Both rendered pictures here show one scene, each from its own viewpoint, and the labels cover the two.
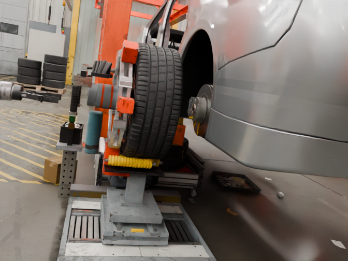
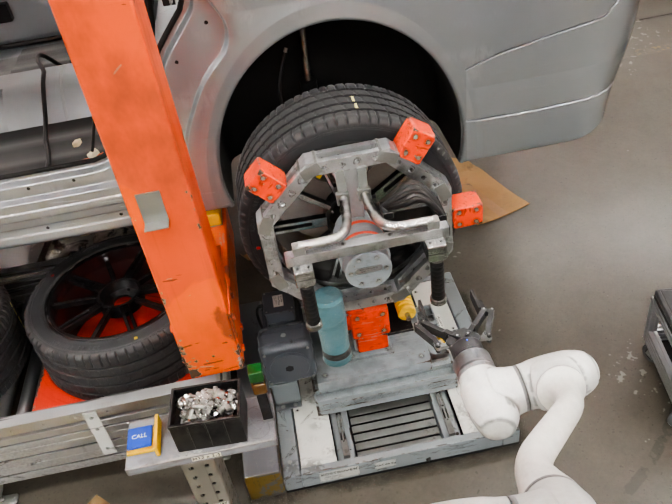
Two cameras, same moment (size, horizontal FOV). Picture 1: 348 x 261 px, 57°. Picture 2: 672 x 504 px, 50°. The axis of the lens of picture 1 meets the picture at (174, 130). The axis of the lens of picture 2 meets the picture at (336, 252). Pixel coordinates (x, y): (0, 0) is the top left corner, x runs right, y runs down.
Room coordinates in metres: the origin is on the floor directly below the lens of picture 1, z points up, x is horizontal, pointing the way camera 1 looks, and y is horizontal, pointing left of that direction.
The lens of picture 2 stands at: (1.57, 1.94, 2.09)
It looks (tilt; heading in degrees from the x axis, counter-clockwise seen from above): 39 degrees down; 282
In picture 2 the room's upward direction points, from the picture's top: 9 degrees counter-clockwise
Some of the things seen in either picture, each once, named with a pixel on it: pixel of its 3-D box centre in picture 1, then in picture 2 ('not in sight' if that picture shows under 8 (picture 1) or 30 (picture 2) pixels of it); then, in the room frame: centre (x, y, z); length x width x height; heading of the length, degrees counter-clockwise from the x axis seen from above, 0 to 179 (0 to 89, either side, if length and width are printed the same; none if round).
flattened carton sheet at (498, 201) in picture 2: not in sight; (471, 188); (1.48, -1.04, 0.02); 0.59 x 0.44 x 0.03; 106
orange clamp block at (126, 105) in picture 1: (125, 104); (464, 209); (1.54, 0.25, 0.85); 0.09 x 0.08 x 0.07; 16
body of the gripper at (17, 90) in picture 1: (23, 93); (464, 345); (1.55, 0.75, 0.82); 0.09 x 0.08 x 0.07; 105
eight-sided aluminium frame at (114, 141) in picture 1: (118, 98); (357, 232); (1.84, 0.34, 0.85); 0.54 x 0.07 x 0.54; 16
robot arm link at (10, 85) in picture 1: (7, 91); (474, 367); (1.53, 0.83, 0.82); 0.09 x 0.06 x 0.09; 15
